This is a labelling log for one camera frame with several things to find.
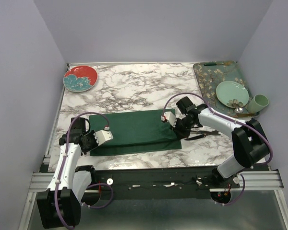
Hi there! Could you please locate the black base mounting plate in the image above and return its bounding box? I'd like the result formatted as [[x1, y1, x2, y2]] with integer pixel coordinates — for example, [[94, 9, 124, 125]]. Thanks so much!
[[69, 167, 240, 201]]

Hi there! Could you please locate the red plate with blue flower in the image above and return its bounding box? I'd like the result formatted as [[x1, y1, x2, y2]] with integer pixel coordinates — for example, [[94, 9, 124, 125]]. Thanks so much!
[[63, 65, 98, 93]]

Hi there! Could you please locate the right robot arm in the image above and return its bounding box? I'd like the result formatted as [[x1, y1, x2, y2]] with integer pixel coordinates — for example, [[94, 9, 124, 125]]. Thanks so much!
[[173, 97, 273, 188]]

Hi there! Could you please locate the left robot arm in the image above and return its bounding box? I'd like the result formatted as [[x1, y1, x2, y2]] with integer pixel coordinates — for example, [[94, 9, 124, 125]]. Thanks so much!
[[36, 117, 105, 230]]

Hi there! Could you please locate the aluminium frame rail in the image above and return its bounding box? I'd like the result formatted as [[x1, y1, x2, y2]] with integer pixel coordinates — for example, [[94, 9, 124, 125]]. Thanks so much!
[[28, 170, 284, 192]]

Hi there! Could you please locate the floral teal serving tray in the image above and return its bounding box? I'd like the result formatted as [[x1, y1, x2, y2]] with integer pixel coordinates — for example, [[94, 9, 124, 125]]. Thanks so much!
[[193, 61, 260, 118]]

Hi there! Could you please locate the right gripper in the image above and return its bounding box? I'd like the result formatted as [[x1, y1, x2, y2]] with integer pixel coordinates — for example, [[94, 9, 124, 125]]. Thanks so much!
[[170, 117, 196, 140]]

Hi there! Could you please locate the light green cup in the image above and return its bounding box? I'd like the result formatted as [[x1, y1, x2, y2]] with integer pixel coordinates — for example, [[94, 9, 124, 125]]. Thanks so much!
[[247, 94, 269, 114]]

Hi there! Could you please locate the light green plate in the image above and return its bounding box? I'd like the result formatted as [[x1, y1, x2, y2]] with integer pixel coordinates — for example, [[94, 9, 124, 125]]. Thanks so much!
[[216, 81, 249, 108]]

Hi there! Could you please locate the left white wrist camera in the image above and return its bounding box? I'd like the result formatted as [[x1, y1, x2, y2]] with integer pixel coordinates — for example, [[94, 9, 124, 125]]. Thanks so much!
[[93, 130, 113, 146]]

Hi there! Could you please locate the dark green cloth napkin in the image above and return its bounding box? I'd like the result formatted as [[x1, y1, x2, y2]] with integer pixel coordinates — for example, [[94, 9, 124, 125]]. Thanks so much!
[[90, 109, 181, 156]]

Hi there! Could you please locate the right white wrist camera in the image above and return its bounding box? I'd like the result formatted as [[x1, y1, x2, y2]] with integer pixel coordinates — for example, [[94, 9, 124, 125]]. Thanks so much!
[[161, 111, 177, 127]]

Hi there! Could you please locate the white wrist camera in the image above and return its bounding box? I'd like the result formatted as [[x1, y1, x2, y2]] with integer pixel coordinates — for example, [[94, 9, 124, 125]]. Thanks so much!
[[161, 111, 177, 127], [93, 130, 113, 146]]

